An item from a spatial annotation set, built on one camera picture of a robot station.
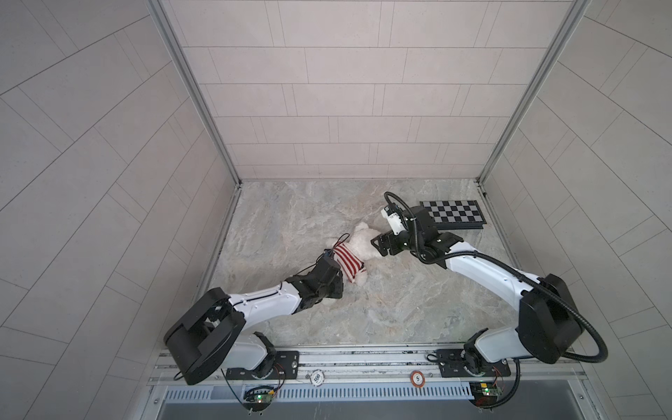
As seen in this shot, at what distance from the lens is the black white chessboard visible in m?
1.01

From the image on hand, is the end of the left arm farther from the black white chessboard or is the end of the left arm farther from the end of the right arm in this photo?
the black white chessboard

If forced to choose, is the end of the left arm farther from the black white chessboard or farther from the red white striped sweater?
the black white chessboard

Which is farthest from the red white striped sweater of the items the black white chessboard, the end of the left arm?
the black white chessboard
